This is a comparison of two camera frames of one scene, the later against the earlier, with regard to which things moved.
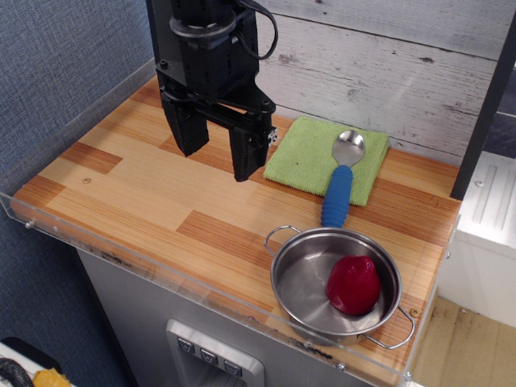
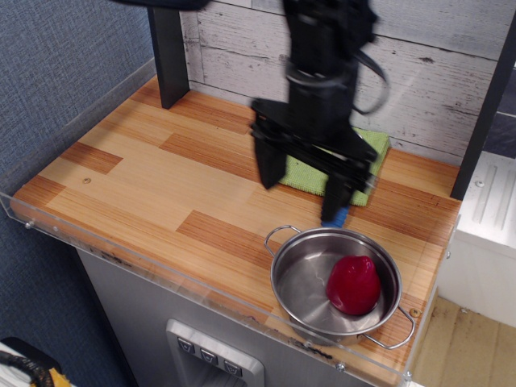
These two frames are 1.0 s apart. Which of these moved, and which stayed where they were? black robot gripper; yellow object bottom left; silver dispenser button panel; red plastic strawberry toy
Moved: black robot gripper
Stayed: silver dispenser button panel; red plastic strawberry toy; yellow object bottom left
